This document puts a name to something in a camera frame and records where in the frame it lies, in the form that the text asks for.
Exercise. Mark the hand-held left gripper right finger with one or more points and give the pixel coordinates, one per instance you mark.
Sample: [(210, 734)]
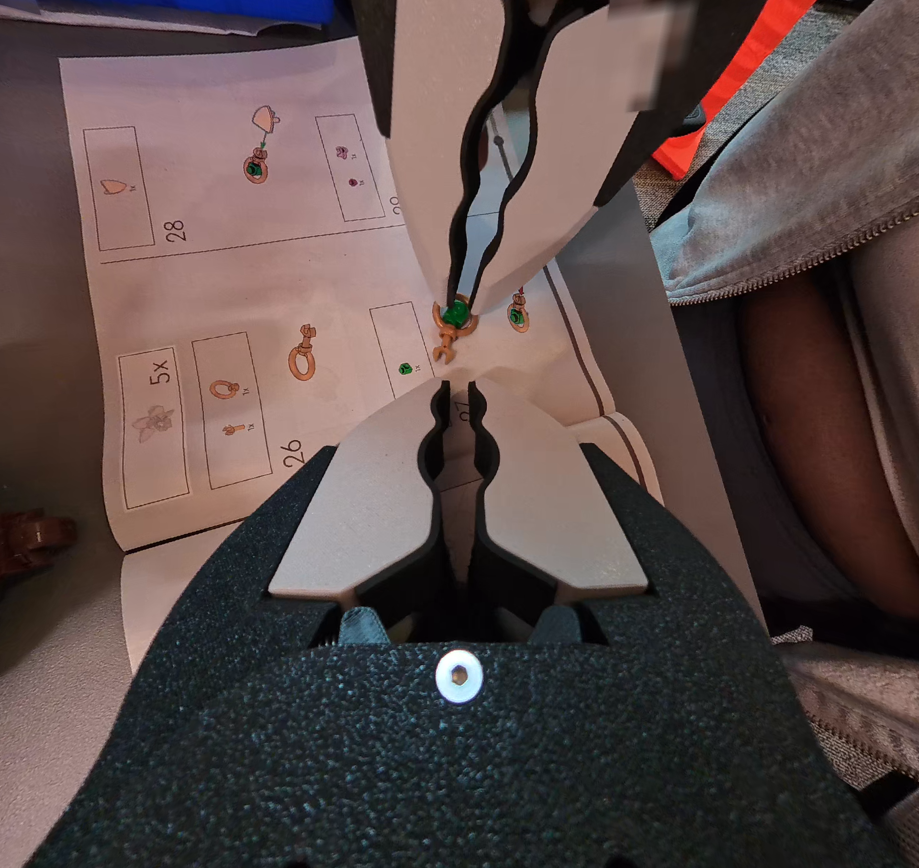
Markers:
[(560, 516)]

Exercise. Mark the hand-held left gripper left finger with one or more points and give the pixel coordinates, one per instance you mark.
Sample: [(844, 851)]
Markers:
[(352, 516)]

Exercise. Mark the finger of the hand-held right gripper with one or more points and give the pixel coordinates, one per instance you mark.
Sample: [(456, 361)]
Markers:
[(438, 93), (567, 164)]

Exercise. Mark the green toy stud piece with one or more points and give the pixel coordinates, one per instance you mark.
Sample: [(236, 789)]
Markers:
[(454, 317)]

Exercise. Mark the grey desk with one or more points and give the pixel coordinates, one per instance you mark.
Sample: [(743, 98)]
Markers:
[(43, 380)]

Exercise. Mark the person in grey hoodie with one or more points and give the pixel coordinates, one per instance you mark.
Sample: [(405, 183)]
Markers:
[(790, 164)]

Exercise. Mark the toy instruction booklet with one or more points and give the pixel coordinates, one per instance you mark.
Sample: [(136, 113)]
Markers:
[(215, 286)]

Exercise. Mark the person's leg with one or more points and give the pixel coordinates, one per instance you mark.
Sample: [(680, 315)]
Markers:
[(825, 423)]

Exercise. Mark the brown toy piece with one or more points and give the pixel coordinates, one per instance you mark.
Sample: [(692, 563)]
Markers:
[(32, 534)]

